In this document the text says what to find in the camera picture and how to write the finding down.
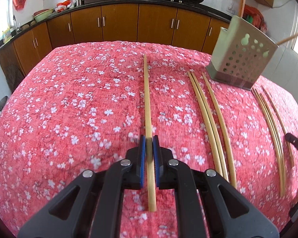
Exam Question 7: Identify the metal sink faucet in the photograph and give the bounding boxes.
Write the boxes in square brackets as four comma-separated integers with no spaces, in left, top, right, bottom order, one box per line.
[13,15,22,32]

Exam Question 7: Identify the green plastic basin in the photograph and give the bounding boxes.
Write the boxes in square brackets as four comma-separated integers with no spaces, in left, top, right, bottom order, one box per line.
[33,9,54,22]

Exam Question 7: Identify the red floral tablecloth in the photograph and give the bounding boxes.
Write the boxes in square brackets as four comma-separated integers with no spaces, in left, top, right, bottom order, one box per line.
[0,40,298,238]

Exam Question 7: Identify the wooden lower kitchen cabinets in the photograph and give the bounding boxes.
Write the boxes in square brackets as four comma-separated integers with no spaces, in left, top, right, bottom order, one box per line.
[0,4,230,76]

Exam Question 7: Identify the red and white bag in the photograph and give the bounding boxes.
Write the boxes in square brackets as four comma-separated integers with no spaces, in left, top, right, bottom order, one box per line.
[55,0,75,12]

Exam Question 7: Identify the red bag with bottles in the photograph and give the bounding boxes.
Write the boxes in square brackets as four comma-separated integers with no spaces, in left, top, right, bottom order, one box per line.
[243,4,268,33]

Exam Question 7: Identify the perforated metal chopstick holder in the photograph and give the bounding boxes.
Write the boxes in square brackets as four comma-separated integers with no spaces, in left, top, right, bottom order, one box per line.
[206,15,280,91]

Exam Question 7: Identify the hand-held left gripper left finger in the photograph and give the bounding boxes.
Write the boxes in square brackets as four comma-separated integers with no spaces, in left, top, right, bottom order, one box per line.
[17,135,147,238]

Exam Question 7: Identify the hanging red plastic bag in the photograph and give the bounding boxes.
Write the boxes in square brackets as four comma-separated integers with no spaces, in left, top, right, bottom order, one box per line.
[13,0,28,11]

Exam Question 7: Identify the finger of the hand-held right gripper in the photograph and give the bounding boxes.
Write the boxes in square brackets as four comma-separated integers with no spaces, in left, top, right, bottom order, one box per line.
[285,132,298,152]

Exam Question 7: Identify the gas stove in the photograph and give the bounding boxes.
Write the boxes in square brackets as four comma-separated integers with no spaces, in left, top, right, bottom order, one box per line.
[143,0,206,5]

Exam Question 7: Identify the yellow dish soap bottle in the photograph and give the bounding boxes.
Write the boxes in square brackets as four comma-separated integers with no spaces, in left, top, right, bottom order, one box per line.
[2,27,12,42]

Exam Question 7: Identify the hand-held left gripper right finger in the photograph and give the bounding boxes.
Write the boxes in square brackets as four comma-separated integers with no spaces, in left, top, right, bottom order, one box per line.
[152,135,281,238]

